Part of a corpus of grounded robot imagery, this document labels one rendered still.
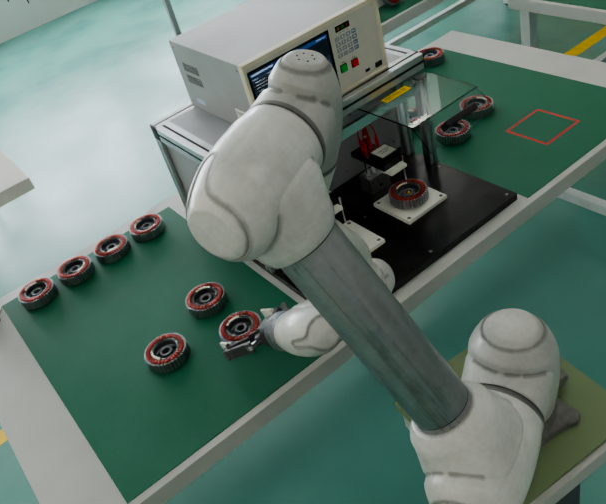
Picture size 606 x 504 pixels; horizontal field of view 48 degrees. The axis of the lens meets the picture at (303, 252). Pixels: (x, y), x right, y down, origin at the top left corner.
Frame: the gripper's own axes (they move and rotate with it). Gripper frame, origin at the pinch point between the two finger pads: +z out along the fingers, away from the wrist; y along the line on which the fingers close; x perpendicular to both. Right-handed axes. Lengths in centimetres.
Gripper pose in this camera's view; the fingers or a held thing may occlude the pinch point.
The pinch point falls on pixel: (245, 330)
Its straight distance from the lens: 172.8
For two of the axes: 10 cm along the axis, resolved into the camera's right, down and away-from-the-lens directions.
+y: -7.1, 5.6, -4.3
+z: -4.6, 1.0, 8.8
